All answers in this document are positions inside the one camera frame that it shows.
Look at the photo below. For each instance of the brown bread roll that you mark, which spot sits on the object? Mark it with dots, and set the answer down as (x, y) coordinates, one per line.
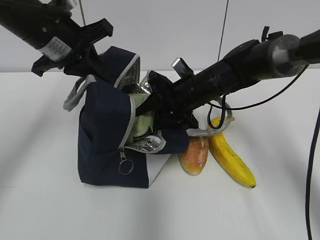
(194, 159)

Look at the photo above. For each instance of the yellow banana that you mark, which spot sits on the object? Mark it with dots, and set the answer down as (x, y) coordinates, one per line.
(230, 161)

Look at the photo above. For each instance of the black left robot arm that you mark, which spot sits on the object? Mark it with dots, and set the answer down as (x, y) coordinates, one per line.
(49, 28)

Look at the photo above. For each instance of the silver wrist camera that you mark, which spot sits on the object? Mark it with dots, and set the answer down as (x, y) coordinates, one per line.
(181, 67)
(66, 5)

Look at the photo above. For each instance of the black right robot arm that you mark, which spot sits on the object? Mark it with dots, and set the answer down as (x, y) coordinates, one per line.
(276, 55)

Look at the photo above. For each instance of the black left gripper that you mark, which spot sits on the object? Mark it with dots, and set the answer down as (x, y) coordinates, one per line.
(72, 49)

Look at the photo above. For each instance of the navy and white lunch bag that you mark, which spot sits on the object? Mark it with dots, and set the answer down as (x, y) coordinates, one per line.
(105, 156)

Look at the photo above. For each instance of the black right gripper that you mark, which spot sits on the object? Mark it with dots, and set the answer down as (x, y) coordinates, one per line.
(168, 113)

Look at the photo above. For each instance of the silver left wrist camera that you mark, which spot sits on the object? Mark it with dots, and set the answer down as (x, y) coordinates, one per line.
(66, 5)

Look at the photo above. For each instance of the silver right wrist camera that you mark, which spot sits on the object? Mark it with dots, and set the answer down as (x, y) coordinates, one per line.
(181, 67)

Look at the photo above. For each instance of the green lid glass container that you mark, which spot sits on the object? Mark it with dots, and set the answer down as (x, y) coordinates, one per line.
(143, 124)

